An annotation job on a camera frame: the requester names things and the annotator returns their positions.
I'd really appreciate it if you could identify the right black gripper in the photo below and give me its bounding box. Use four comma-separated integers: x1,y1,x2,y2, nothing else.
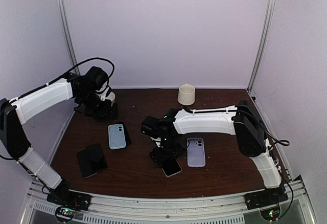
150,136,186,167

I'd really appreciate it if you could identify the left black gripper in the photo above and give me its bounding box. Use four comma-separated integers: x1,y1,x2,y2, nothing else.
77,89,118,120

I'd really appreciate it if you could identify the silver edged black smartphone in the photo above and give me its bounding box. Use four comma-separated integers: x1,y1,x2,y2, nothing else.
161,158,182,177

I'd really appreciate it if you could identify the lavender phone case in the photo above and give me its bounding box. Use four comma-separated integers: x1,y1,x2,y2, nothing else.
187,138,206,168

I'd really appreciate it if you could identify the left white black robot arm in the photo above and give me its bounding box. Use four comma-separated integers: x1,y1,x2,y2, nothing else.
1,66,116,206

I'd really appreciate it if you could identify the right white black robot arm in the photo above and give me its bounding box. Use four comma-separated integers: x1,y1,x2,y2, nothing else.
141,100,282,205

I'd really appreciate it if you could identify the light blue phone case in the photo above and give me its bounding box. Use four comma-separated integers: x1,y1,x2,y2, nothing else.
108,123,127,150

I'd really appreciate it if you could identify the black smartphone under blue case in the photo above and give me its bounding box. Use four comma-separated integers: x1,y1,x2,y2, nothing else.
117,121,131,146

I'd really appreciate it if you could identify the black smartphone top of stack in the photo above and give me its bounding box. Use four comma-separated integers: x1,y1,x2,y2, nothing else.
86,144,107,172

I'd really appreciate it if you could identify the cream ribbed cup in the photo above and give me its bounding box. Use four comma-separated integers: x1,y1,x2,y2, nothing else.
177,83,196,106

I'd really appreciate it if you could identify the black smartphone under stack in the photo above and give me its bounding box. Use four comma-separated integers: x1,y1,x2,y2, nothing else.
76,149,97,179

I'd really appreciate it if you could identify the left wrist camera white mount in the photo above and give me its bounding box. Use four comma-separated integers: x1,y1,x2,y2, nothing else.
98,87,115,107

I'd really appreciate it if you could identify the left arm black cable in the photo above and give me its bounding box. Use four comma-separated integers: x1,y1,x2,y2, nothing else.
45,57,115,86

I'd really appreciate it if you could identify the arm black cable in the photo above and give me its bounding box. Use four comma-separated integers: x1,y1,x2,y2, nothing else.
237,103,297,209
45,57,115,86

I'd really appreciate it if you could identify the aluminium front rail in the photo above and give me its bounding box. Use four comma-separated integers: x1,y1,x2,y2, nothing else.
18,180,318,223

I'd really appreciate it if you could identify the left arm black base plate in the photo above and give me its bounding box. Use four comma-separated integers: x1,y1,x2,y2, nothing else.
46,190,91,211

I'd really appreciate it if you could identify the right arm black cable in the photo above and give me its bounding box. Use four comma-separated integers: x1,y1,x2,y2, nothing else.
237,103,297,209

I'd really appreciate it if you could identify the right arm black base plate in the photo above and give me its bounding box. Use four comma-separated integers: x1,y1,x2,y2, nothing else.
244,188,288,210

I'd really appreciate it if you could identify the left aluminium corner post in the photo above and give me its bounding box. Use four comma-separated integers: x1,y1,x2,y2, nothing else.
57,0,80,74

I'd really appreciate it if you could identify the aluminium corner post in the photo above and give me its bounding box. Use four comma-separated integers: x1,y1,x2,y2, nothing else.
57,0,80,74
247,0,276,94

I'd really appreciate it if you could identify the right aluminium corner post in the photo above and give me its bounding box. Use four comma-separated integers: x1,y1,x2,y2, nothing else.
247,0,276,94

